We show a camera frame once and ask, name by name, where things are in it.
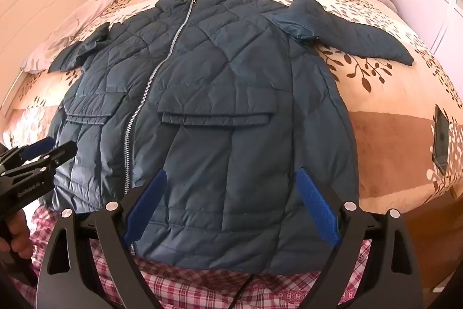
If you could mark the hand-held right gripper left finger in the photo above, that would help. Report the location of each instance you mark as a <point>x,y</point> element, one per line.
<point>144,209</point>

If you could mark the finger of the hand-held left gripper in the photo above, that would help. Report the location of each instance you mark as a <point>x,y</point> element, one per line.
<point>59,153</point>
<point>38,148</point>

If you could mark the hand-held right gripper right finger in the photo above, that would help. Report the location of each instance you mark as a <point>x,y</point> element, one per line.
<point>318,207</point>

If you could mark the dark teal quilted jacket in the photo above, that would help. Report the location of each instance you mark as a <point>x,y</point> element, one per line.
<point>217,77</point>

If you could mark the person's left hand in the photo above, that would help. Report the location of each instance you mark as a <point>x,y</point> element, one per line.
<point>20,233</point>

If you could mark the person's plaid pajama pants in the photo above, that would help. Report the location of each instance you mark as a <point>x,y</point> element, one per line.
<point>202,289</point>

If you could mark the pale lilac pillow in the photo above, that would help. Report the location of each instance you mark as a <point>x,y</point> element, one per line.
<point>68,30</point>

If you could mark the beige leaf-print blanket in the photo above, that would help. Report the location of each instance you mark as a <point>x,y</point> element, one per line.
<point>379,95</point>

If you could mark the black smartphone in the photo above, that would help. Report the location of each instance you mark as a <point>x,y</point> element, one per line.
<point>441,140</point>

